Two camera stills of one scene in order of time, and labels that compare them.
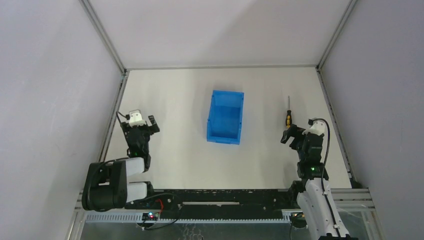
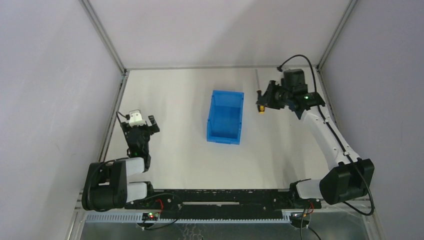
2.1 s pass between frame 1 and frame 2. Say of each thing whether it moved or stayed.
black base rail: stayed
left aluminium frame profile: stayed
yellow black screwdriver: moved
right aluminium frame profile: stayed
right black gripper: moved
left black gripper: stayed
